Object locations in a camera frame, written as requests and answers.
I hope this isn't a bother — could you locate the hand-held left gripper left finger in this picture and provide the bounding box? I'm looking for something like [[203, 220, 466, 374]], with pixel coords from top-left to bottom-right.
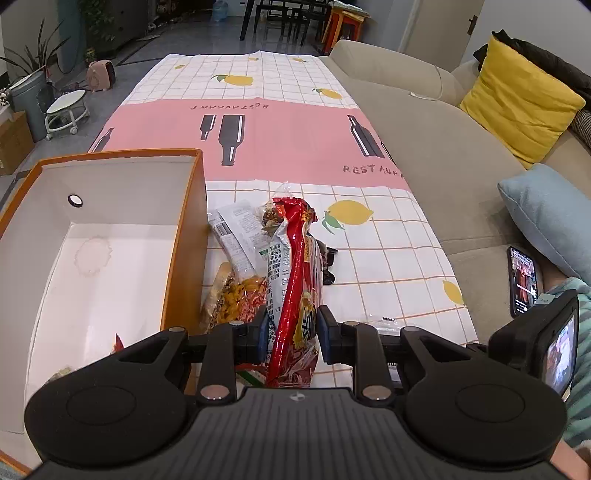
[[111, 305, 271, 402]]

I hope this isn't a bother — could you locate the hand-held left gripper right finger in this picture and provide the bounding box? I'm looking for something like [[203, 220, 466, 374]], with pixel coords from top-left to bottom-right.
[[318, 305, 482, 402]]

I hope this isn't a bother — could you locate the red snack packet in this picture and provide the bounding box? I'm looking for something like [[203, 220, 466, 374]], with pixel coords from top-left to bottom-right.
[[265, 196, 325, 389]]

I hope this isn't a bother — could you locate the grey white snack packet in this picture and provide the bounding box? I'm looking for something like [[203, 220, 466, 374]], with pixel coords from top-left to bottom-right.
[[208, 202, 274, 278]]

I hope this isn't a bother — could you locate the orange cardboard box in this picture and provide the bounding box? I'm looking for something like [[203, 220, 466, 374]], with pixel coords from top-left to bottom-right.
[[0, 148, 209, 476]]

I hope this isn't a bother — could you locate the green red striped packet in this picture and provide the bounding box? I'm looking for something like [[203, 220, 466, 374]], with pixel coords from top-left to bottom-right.
[[235, 363, 269, 389]]

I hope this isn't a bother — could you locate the orange macaroni snack packet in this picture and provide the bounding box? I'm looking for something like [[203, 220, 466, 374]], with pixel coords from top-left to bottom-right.
[[199, 262, 271, 334]]

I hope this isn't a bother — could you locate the clear plastic snack packet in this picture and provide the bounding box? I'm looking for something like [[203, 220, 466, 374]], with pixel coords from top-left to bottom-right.
[[353, 312, 406, 385]]

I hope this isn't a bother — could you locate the black smartphone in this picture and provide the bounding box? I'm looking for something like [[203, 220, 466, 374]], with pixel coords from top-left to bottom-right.
[[506, 246, 546, 319]]

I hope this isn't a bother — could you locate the dark small candy packet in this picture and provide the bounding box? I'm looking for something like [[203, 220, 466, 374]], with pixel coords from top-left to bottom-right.
[[318, 239, 341, 286]]

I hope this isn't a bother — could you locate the light blue cushion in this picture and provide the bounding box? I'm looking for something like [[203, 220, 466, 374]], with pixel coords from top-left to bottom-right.
[[497, 163, 591, 291]]

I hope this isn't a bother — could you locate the lemon print checked tablecloth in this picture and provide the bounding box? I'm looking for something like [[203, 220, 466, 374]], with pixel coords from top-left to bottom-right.
[[87, 50, 482, 398]]

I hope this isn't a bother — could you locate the patterned dark cushion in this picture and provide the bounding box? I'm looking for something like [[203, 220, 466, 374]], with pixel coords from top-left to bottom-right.
[[570, 108, 591, 149]]

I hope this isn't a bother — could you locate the beige sofa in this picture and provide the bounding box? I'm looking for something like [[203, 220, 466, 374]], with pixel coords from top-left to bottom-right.
[[318, 39, 591, 354]]

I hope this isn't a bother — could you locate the yellow cushion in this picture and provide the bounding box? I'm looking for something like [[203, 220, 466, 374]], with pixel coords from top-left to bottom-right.
[[459, 35, 587, 171]]

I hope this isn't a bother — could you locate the dark jacket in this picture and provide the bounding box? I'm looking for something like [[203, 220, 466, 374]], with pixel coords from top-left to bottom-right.
[[473, 30, 591, 108]]

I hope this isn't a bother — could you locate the white round wheeled stool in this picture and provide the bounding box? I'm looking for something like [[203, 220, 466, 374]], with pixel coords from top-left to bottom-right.
[[44, 89, 91, 139]]

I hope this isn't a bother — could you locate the pink small heater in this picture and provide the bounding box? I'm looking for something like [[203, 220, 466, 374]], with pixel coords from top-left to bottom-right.
[[86, 59, 116, 93]]

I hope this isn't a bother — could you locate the orange wooden stool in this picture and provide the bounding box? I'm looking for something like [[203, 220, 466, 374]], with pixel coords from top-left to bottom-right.
[[320, 2, 372, 55]]

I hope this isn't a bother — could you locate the brown cardboard carton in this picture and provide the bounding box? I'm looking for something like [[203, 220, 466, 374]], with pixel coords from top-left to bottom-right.
[[0, 110, 36, 176]]

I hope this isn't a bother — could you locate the dark dining table set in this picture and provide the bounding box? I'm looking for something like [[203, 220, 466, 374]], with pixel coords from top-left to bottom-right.
[[239, 0, 334, 48]]

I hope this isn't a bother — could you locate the grey bin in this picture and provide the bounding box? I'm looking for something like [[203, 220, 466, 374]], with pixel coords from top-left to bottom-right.
[[8, 70, 56, 142]]

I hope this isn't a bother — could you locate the white door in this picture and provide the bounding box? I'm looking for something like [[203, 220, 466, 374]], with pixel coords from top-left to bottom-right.
[[401, 0, 486, 71]]

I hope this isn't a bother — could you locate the grey cabinet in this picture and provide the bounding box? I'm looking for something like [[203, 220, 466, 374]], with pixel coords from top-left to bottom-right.
[[82, 0, 155, 52]]

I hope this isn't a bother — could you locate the green potted plant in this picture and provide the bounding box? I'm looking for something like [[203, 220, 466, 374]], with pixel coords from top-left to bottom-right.
[[0, 18, 70, 93]]

